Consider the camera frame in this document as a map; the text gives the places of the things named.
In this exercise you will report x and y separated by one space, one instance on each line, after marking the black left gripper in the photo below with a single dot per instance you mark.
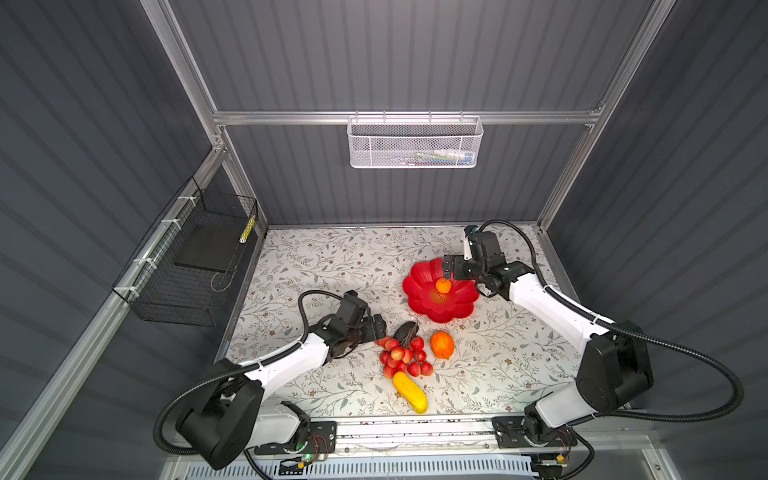
371 334

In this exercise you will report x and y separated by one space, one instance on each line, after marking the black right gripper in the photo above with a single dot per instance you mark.
458 262

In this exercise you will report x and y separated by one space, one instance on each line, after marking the yellow lemon fruit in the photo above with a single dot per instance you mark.
413 394

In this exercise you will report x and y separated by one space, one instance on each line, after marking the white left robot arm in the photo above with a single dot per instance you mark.
228 415

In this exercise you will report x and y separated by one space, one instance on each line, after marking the white wire mesh basket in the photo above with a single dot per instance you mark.
372 139

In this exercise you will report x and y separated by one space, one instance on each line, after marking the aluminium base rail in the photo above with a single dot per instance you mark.
432 432

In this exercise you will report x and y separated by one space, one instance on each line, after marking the black wire basket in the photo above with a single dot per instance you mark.
157 290

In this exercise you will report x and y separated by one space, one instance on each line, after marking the small orange mandarin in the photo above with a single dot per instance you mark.
443 286

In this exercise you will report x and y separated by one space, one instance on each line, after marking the red flower-shaped fruit bowl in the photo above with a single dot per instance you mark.
441 299

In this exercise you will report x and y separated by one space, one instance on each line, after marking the orange persimmon fruit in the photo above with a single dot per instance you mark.
442 345

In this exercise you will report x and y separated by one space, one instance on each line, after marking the items in white basket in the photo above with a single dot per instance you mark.
435 158

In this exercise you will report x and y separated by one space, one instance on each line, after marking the yellow green marker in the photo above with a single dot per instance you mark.
243 238

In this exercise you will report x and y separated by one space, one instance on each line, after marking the black pad in basket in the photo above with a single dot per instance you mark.
210 248

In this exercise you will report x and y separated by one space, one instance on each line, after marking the red grape bunch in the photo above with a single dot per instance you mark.
410 358

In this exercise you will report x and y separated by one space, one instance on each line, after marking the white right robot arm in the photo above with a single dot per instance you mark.
614 367

